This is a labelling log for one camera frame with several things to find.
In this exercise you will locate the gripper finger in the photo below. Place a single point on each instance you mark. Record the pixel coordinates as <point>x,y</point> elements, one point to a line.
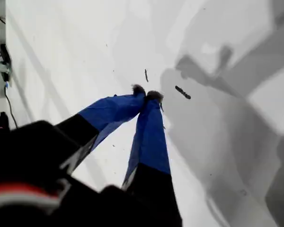
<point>113,111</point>
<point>151,142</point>

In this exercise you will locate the thin dark scrap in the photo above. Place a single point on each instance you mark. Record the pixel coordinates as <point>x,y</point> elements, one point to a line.
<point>146,75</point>

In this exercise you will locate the small black scrap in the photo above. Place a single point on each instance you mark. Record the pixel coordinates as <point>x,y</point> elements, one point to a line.
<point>182,92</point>

